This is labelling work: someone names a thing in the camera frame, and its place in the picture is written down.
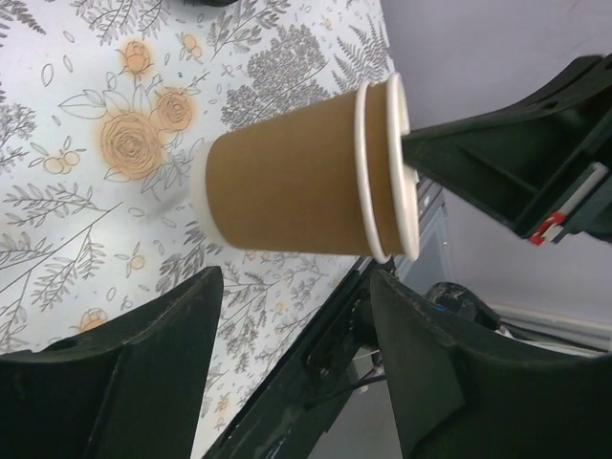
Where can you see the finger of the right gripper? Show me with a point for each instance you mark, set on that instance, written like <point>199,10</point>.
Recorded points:
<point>541,167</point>

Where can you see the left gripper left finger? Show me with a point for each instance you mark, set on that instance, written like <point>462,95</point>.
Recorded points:
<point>130,388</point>

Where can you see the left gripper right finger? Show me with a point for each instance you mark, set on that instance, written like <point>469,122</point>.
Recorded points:
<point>460,390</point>

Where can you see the brown paper coffee cup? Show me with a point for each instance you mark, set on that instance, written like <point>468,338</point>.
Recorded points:
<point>296,182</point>

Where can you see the floral tablecloth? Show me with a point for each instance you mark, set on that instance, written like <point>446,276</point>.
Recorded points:
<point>104,107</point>

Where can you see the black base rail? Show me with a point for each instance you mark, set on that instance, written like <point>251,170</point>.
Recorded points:
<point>305,393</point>

